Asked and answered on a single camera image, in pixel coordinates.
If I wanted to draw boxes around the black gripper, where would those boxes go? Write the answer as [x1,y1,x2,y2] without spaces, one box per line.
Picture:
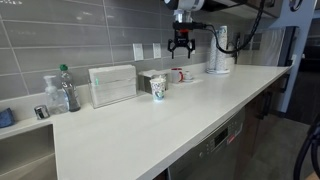
[167,29,197,60]

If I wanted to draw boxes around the white mug red handle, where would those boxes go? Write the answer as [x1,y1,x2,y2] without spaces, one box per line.
[170,67,185,85]

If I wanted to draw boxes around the patterned paper coffee cup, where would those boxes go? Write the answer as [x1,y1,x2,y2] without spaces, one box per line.
[149,76,167,102]

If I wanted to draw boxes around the small white espresso cup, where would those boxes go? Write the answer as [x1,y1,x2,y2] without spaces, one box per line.
[183,70,194,81]

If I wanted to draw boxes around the tall patterned paper cup stack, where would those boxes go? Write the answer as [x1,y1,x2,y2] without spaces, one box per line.
[216,25,229,72]
[208,29,221,72]

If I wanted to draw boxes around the white round cup tray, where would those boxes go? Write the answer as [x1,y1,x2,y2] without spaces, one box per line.
[205,67,231,75]

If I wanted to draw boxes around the white paper mat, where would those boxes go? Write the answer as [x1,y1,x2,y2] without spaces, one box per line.
[167,78,204,89]

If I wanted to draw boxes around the white napkin stack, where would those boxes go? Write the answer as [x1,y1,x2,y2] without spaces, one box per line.
[138,69,168,93]

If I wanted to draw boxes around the metal napkin holder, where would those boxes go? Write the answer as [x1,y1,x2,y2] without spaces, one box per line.
[137,71,170,96]

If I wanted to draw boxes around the clear acrylic towel holder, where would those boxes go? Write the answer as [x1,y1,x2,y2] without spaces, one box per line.
[87,77,139,110]

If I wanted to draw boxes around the stainless steel dishwasher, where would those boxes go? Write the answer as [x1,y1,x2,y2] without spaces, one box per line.
[166,106,247,180]

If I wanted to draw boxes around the dark wood cabinet front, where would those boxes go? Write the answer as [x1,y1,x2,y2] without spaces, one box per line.
[233,71,292,180]

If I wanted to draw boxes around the green capped dish soap bottle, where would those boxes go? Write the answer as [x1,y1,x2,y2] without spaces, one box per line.
[58,64,82,113]

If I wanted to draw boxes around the clear pump soap dispenser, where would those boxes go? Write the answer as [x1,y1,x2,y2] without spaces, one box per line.
[42,75,70,116]

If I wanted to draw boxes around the grey sink basin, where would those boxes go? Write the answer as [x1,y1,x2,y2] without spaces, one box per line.
[0,123,60,180]

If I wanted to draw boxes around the blue sponge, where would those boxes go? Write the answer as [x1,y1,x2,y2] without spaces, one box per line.
[0,107,16,130]

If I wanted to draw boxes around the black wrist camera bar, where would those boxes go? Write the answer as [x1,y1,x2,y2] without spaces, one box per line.
[171,21,207,31]

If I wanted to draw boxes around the black wall plug cable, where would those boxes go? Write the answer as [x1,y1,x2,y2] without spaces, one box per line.
[228,31,242,65]

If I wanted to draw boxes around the black camera cable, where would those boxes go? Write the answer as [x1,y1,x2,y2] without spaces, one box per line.
[202,0,268,55]

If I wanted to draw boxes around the shiny panel black frame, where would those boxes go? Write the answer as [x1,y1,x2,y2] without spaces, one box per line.
[241,26,298,67]

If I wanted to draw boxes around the black cabinet handle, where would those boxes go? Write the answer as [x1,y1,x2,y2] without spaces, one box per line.
[257,90,273,120]
[279,73,291,94]

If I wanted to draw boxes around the thick black cable bundle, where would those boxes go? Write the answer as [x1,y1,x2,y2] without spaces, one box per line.
[292,114,320,180]

